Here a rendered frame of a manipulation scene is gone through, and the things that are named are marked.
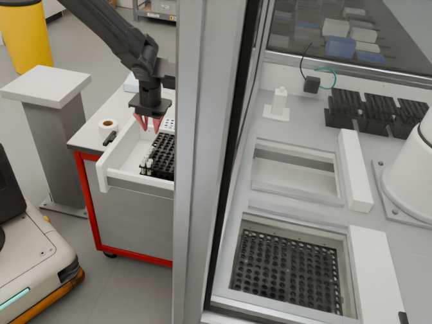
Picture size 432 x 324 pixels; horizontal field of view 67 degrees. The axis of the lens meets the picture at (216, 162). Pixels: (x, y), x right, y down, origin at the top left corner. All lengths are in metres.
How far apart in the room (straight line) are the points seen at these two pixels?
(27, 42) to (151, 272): 2.43
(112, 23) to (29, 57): 2.86
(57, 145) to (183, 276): 1.48
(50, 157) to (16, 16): 1.77
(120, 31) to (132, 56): 0.06
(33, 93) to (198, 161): 1.43
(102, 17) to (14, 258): 1.17
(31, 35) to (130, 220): 2.34
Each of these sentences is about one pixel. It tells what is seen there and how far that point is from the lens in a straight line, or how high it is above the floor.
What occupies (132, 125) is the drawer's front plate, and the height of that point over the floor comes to 0.92.
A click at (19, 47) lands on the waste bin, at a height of 0.28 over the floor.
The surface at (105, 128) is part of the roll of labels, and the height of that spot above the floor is 0.80.
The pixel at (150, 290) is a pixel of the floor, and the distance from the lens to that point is 1.74.
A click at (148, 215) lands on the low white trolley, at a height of 0.44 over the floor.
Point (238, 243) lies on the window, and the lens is 0.35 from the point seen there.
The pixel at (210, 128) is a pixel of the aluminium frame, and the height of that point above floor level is 1.39.
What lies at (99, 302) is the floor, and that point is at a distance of 1.75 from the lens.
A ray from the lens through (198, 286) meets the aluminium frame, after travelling 0.40.
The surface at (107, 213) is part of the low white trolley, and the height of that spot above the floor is 0.39.
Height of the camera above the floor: 1.52
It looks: 40 degrees down
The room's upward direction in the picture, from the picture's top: 7 degrees clockwise
